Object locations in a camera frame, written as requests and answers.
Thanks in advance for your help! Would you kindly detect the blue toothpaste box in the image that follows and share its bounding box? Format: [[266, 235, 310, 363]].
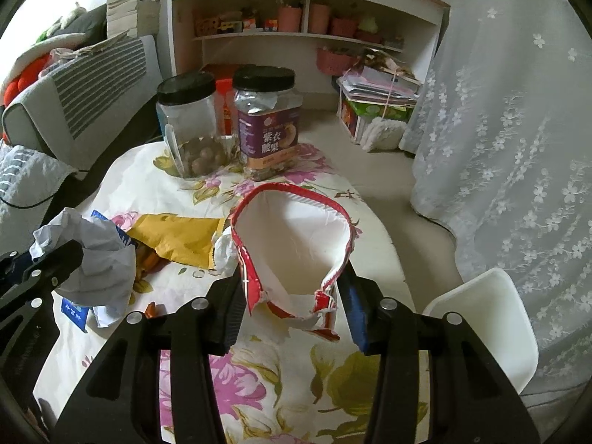
[[60, 209, 139, 334]]

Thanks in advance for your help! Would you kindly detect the white paper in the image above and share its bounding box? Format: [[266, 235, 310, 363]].
[[29, 207, 139, 329]]

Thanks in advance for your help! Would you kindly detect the orange peel strip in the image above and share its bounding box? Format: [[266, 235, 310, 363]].
[[144, 302, 167, 319]]

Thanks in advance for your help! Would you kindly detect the yellow paper envelope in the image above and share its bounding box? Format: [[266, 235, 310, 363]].
[[127, 213, 226, 270]]

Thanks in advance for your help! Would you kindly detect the red white torn paper bag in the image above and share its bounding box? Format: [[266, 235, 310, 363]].
[[230, 182, 355, 342]]

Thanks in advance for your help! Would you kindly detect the orange peel piece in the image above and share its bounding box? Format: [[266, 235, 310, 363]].
[[134, 243, 169, 283]]

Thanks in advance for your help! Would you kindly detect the white trash bin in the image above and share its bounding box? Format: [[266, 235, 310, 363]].
[[423, 268, 539, 392]]

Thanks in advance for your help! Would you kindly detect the floral tablecloth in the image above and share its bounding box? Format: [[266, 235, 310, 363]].
[[35, 142, 413, 443]]

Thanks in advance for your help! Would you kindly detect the grey quilted blanket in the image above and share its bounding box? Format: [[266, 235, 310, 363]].
[[0, 141, 74, 253]]

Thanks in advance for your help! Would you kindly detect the crumpled white tissue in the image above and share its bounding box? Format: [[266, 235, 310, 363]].
[[213, 230, 238, 277]]

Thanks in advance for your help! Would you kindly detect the grey striped sofa cushion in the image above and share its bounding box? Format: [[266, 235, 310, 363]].
[[2, 36, 162, 171]]

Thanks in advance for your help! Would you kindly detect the red plush toy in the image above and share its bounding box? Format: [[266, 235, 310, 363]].
[[3, 53, 49, 106]]

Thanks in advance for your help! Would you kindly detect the white floral lace curtain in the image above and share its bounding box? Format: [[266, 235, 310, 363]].
[[400, 0, 591, 392]]

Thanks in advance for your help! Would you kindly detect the clear jar with nuts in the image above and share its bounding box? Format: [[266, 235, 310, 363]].
[[157, 71, 234, 179]]

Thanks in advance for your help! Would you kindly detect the red box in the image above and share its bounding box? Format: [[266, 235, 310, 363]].
[[202, 63, 241, 137]]

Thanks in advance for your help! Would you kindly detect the stack of papers and boxes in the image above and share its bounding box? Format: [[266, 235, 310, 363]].
[[335, 48, 423, 148]]

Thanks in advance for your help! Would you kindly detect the purple label nut jar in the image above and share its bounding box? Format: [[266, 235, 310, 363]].
[[233, 64, 303, 181]]

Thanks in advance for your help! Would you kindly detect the stack of books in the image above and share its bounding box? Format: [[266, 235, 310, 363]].
[[106, 0, 161, 38]]

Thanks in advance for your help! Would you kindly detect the pink basket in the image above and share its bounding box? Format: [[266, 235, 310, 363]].
[[316, 48, 357, 76]]

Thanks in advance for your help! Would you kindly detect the white bookshelf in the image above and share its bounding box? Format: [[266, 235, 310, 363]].
[[158, 0, 450, 109]]

